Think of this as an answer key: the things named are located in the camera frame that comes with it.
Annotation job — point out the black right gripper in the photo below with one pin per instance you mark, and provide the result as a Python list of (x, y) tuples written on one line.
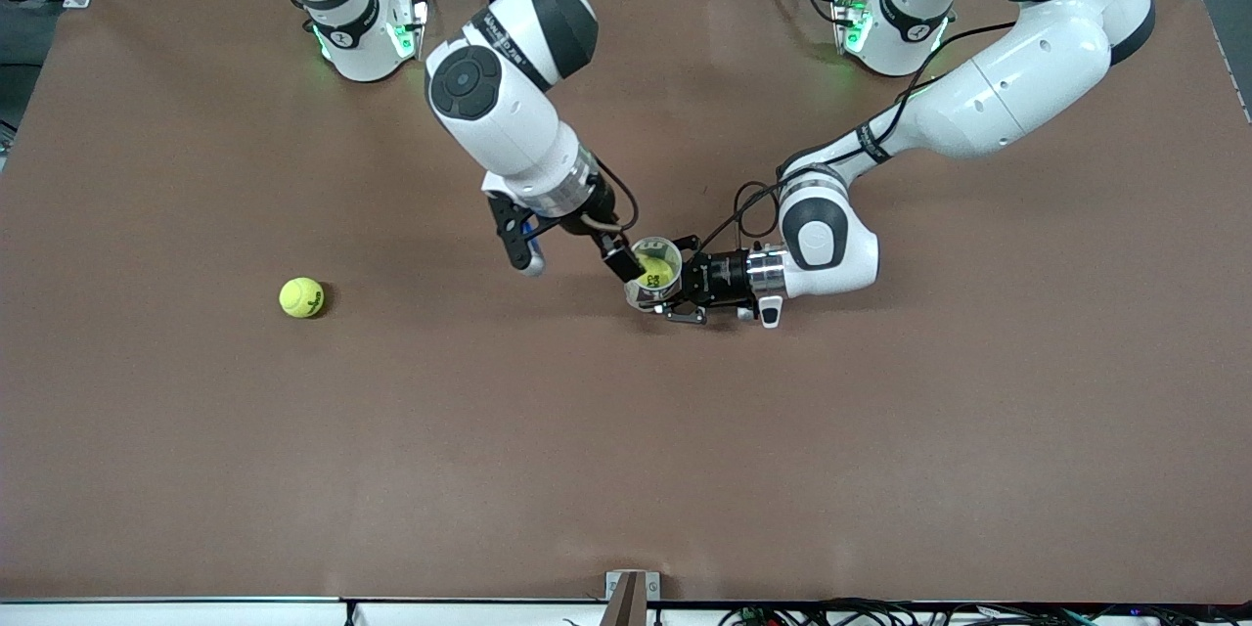
[(598, 222)]

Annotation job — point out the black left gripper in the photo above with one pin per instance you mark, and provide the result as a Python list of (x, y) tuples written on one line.
[(721, 276)]

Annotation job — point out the yellow tennis ball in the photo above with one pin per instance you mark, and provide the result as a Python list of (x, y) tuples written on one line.
[(657, 272), (301, 297)]

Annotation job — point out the clear plastic tennis ball can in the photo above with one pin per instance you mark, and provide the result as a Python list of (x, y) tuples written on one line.
[(636, 297)]

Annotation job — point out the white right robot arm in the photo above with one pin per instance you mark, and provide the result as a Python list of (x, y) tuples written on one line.
[(509, 117)]

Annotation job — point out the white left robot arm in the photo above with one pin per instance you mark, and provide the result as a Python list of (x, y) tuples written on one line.
[(1017, 88)]

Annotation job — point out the brown table cover sheet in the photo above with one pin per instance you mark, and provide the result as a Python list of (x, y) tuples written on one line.
[(626, 460)]

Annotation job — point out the silver metal table bracket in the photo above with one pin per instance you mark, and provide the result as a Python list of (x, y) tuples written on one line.
[(614, 587)]

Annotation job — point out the grey camera mounting post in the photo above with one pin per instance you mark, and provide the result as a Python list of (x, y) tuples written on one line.
[(626, 608)]

